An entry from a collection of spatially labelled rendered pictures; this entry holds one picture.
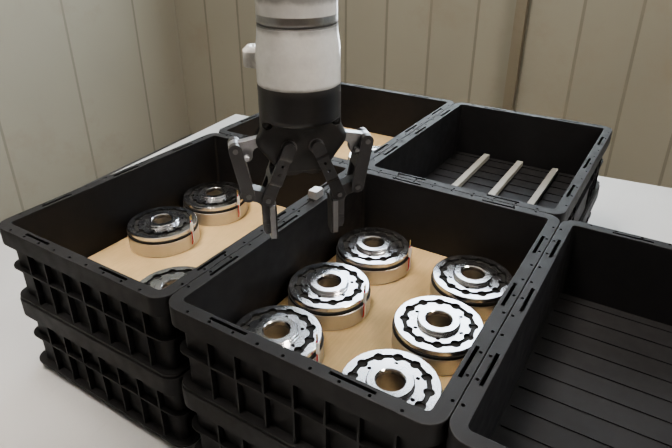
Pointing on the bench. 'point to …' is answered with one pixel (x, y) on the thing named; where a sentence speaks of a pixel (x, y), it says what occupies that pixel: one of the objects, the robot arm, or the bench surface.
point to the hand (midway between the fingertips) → (303, 219)
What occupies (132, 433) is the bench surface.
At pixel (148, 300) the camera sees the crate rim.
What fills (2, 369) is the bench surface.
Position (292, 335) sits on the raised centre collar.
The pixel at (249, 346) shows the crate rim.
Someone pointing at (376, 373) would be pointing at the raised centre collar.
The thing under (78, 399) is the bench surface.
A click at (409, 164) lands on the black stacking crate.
